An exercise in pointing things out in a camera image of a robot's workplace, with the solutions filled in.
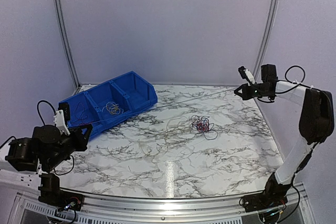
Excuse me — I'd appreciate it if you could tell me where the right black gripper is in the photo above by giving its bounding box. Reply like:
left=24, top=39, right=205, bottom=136
left=235, top=83, right=271, bottom=101

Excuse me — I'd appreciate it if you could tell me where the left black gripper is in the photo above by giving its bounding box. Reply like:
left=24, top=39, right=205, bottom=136
left=44, top=124, right=91, bottom=172

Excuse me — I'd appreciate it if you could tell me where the red wire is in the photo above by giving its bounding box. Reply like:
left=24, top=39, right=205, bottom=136
left=72, top=102, right=92, bottom=127
left=195, top=120, right=211, bottom=133

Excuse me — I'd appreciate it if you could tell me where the yellow wire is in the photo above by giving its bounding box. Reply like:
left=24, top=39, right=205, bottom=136
left=138, top=115, right=195, bottom=162
left=102, top=101, right=124, bottom=116

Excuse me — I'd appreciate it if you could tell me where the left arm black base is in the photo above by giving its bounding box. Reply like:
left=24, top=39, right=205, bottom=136
left=38, top=174, right=83, bottom=211

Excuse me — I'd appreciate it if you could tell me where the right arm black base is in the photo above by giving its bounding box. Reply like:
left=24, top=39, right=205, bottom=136
left=239, top=173, right=291, bottom=212

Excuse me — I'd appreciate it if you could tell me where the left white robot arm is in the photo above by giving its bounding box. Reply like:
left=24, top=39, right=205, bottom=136
left=1, top=124, right=93, bottom=192

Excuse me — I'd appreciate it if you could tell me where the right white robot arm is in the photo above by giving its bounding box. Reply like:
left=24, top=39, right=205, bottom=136
left=234, top=64, right=334, bottom=207

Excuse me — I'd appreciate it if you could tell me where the blue three-compartment plastic bin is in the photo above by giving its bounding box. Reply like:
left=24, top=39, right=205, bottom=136
left=59, top=71, right=158, bottom=140

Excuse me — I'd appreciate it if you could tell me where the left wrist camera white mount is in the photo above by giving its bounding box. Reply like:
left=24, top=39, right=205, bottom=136
left=54, top=102, right=70, bottom=136

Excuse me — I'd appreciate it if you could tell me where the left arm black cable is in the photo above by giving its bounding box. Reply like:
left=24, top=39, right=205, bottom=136
left=0, top=100, right=76, bottom=176

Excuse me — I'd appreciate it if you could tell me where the right aluminium corner post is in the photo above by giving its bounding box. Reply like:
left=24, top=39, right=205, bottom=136
left=253, top=0, right=279, bottom=76

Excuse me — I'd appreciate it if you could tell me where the aluminium front rail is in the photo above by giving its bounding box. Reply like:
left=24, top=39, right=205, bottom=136
left=7, top=184, right=316, bottom=223

